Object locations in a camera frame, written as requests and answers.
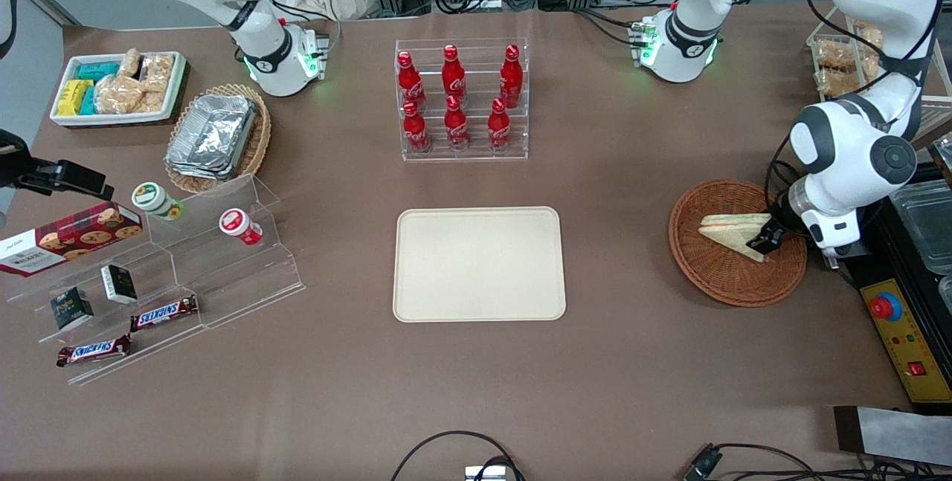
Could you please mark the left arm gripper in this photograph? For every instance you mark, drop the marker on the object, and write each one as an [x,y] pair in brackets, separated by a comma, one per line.
[779,229]

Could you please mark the triangular sandwich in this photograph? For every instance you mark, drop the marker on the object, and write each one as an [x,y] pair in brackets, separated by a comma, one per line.
[725,232]

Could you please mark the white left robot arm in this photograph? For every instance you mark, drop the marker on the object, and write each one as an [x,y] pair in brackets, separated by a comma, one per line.
[848,176]

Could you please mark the round brown wicker basket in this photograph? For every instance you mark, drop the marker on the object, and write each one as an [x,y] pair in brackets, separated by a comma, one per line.
[732,284]

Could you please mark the oval light wicker basket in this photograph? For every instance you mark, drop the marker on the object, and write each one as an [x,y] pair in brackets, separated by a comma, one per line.
[260,139]

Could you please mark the beige rectangular tray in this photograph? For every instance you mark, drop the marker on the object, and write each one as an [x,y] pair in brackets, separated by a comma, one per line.
[461,273]

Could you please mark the red tartan cookie box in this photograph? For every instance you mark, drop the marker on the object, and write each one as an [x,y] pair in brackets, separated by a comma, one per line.
[67,239]

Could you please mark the white rectangular snack bin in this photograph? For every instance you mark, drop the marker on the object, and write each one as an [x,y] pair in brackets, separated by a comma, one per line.
[111,120]

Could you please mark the teal snack packet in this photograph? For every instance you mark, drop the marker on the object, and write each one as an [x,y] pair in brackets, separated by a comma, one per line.
[97,70]
[88,100]

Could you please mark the yellow snack packet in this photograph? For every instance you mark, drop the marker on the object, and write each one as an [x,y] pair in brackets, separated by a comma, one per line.
[73,94]

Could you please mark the green lidded yogurt cup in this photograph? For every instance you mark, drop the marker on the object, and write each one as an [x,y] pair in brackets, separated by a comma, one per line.
[152,198]

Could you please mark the rice crisp snack bag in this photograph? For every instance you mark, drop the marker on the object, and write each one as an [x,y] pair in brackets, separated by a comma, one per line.
[117,94]
[154,102]
[158,72]
[130,63]

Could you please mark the small black carton box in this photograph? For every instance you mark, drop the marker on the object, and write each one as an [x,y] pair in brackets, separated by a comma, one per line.
[72,308]
[119,284]

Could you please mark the aluminium foil container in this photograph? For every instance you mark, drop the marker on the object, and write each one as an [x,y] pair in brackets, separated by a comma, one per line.
[212,131]

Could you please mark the large shiny food container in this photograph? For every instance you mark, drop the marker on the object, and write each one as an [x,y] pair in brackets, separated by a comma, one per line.
[926,228]

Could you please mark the brown snickers bar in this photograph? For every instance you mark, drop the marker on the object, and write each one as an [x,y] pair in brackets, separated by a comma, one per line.
[165,312]
[93,351]

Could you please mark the clear bag of puffed snacks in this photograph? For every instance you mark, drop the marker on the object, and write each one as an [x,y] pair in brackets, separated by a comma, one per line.
[840,82]
[869,35]
[837,55]

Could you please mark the black sealing machine yellow panel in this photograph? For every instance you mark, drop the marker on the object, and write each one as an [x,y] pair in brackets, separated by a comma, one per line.
[904,340]

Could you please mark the red lidded yogurt cup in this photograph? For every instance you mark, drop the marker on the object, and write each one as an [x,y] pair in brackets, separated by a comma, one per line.
[236,223]

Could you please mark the clear acrylic stepped stand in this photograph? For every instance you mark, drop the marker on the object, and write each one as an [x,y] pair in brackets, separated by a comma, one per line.
[253,280]

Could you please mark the grey flat board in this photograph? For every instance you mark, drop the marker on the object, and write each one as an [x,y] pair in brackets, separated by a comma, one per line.
[892,433]

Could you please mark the red cola bottle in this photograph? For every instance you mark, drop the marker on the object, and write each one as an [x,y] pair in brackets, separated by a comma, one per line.
[454,79]
[499,128]
[511,79]
[416,131]
[409,83]
[457,128]

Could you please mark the clear acrylic bottle rack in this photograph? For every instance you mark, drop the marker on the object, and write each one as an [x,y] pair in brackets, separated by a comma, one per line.
[472,156]

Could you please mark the small silver device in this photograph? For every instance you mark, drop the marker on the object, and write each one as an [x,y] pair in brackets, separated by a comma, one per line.
[483,474]

